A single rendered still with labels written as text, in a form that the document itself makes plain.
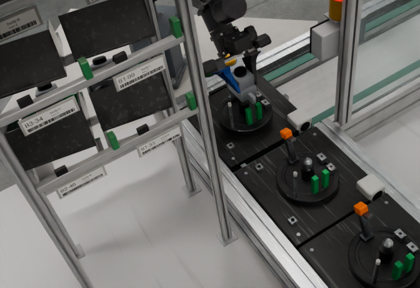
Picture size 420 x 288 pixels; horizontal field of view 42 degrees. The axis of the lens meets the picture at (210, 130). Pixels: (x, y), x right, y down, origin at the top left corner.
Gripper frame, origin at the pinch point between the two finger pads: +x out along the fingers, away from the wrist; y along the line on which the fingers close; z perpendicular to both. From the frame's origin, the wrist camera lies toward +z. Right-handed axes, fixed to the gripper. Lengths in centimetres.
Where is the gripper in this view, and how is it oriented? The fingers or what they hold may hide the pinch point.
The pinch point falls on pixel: (242, 75)
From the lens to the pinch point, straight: 130.8
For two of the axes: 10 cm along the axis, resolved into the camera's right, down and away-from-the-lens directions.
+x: 4.2, 8.9, 1.5
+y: 8.5, -4.5, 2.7
